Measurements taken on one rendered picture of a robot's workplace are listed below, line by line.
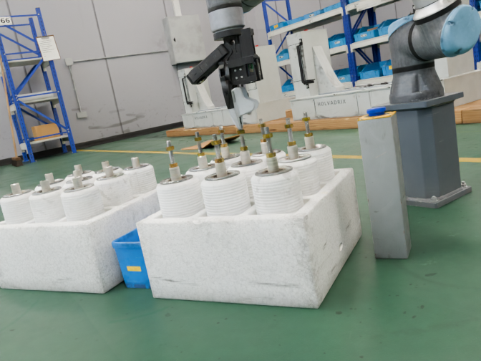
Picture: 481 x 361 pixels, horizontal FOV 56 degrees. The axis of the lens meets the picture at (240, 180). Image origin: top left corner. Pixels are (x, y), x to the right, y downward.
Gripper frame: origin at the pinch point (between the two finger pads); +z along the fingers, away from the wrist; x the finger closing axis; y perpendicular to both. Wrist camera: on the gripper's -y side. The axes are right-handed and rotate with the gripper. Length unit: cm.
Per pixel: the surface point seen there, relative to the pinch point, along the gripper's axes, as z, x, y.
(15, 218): 15, -3, -65
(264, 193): 12.6, -18.5, 8.1
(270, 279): 28.9, -21.4, 7.0
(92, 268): 27.7, -11.2, -39.0
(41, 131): -3, 430, -398
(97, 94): -42, 540, -367
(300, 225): 18.1, -23.0, 14.8
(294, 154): 8.3, -3.5, 12.6
